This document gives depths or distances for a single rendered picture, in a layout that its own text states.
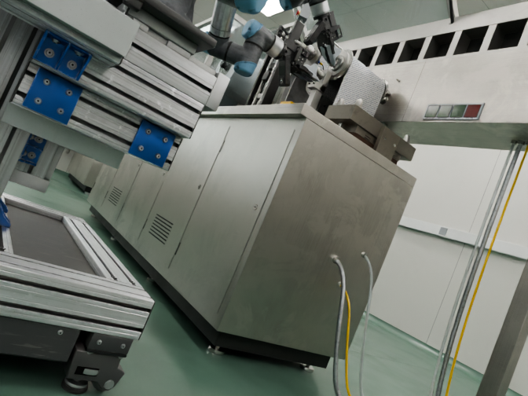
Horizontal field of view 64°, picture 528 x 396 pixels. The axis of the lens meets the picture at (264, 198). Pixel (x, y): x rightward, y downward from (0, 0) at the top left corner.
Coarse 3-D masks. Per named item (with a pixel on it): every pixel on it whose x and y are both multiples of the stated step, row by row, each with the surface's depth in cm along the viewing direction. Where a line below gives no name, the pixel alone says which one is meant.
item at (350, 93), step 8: (344, 80) 180; (344, 88) 180; (352, 88) 183; (336, 96) 179; (344, 96) 181; (352, 96) 183; (360, 96) 186; (368, 104) 189; (376, 104) 192; (368, 112) 190
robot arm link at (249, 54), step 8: (232, 48) 151; (240, 48) 152; (248, 48) 152; (256, 48) 152; (232, 56) 152; (240, 56) 151; (248, 56) 151; (256, 56) 153; (240, 64) 151; (248, 64) 152; (256, 64) 154; (240, 72) 155; (248, 72) 153
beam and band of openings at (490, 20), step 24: (432, 24) 196; (456, 24) 185; (480, 24) 175; (504, 24) 167; (360, 48) 233; (384, 48) 221; (408, 48) 208; (432, 48) 195; (456, 48) 181; (480, 48) 171; (504, 48) 162
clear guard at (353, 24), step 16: (336, 0) 241; (352, 0) 232; (368, 0) 223; (384, 0) 216; (400, 0) 208; (416, 0) 201; (432, 0) 195; (336, 16) 247; (352, 16) 238; (368, 16) 229; (384, 16) 221; (400, 16) 213; (416, 16) 206; (432, 16) 199; (448, 16) 193; (352, 32) 244; (368, 32) 234
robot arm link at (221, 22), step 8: (216, 0) 143; (216, 8) 144; (224, 8) 143; (232, 8) 143; (216, 16) 145; (224, 16) 145; (232, 16) 146; (216, 24) 147; (224, 24) 146; (232, 24) 149; (208, 32) 152; (216, 32) 148; (224, 32) 148; (224, 40) 151; (216, 48) 152; (224, 48) 151; (216, 56) 154; (224, 56) 153
